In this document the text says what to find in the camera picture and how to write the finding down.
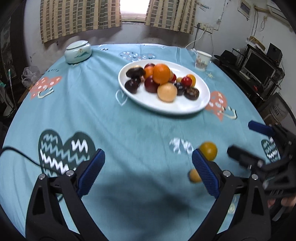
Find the yellow orange persimmon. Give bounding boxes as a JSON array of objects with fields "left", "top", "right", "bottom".
[{"left": 187, "top": 74, "right": 196, "bottom": 87}]

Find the red tomato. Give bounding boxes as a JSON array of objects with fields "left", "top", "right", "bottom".
[
  {"left": 181, "top": 76, "right": 193, "bottom": 87},
  {"left": 170, "top": 74, "right": 177, "bottom": 83}
]

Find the orange mandarin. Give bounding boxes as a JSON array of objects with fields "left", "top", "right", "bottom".
[
  {"left": 152, "top": 64, "right": 171, "bottom": 85},
  {"left": 144, "top": 66, "right": 154, "bottom": 79}
]

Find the red plum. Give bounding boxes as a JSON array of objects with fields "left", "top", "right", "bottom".
[
  {"left": 144, "top": 76, "right": 159, "bottom": 93},
  {"left": 144, "top": 63, "right": 155, "bottom": 69}
]

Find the small dark plum front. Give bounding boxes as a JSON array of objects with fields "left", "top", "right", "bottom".
[{"left": 125, "top": 79, "right": 139, "bottom": 94}]

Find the large dark mangosteen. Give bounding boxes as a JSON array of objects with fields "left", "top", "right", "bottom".
[{"left": 126, "top": 65, "right": 145, "bottom": 79}]

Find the large tan round fruit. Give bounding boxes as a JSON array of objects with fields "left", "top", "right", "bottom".
[{"left": 169, "top": 70, "right": 174, "bottom": 81}]

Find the person right hand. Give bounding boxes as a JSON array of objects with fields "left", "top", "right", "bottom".
[{"left": 267, "top": 195, "right": 296, "bottom": 211}]

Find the green yellow persimmon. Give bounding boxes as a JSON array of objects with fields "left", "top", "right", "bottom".
[{"left": 199, "top": 142, "right": 218, "bottom": 161}]

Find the black computer desk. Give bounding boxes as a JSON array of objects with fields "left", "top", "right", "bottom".
[{"left": 213, "top": 44, "right": 285, "bottom": 108}]

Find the small tan longan back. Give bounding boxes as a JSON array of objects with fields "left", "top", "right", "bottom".
[{"left": 189, "top": 169, "right": 202, "bottom": 183}]

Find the computer monitor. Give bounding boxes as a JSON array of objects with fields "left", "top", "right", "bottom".
[{"left": 242, "top": 50, "right": 276, "bottom": 84}]

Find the black speaker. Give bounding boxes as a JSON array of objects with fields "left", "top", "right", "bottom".
[{"left": 266, "top": 43, "right": 282, "bottom": 66}]

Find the white paper cup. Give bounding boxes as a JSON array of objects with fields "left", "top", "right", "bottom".
[{"left": 195, "top": 51, "right": 212, "bottom": 71}]

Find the teal patterned tablecloth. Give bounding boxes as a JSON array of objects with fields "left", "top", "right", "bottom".
[{"left": 1, "top": 44, "right": 266, "bottom": 240}]

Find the white round plate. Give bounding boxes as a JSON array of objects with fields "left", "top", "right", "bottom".
[{"left": 118, "top": 60, "right": 211, "bottom": 115}]

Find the air conditioner unit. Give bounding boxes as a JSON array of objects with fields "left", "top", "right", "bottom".
[{"left": 266, "top": 0, "right": 289, "bottom": 25}]

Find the right striped curtain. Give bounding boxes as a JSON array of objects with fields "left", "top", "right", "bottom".
[{"left": 145, "top": 0, "right": 197, "bottom": 34}]

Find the striped curtain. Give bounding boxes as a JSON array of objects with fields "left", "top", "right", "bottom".
[
  {"left": 145, "top": 0, "right": 197, "bottom": 34},
  {"left": 40, "top": 0, "right": 122, "bottom": 43}
]

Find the crumpled plastic bag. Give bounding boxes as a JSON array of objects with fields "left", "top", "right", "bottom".
[{"left": 22, "top": 66, "right": 42, "bottom": 89}]

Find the white ceramic lidded jar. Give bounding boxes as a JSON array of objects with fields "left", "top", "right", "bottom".
[{"left": 64, "top": 40, "right": 92, "bottom": 64}]

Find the left striped curtain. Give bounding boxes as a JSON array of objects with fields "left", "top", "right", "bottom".
[{"left": 40, "top": 0, "right": 122, "bottom": 43}]

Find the black cable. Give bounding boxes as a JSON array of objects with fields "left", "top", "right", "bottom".
[{"left": 0, "top": 146, "right": 68, "bottom": 202}]

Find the white power cable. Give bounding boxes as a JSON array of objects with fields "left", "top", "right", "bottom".
[{"left": 184, "top": 29, "right": 207, "bottom": 49}]

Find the wall power strip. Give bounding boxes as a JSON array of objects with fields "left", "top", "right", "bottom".
[{"left": 196, "top": 23, "right": 214, "bottom": 34}]

